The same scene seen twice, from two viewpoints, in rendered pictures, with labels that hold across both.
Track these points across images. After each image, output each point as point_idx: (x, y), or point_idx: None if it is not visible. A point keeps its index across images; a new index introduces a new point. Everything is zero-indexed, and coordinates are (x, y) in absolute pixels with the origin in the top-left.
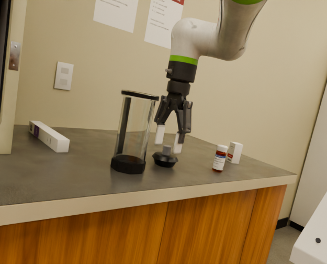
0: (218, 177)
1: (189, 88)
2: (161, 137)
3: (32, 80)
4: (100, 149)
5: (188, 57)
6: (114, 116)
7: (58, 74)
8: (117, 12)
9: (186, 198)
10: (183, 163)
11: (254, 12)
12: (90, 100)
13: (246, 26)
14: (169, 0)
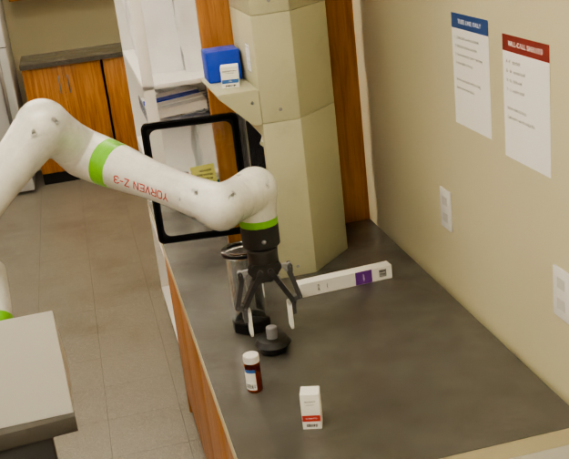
0: (226, 382)
1: (249, 256)
2: (289, 318)
3: (431, 209)
4: (324, 313)
5: None
6: (493, 298)
7: (441, 204)
8: (473, 103)
9: (203, 369)
10: (286, 366)
11: (125, 192)
12: (469, 257)
13: (149, 199)
14: (526, 59)
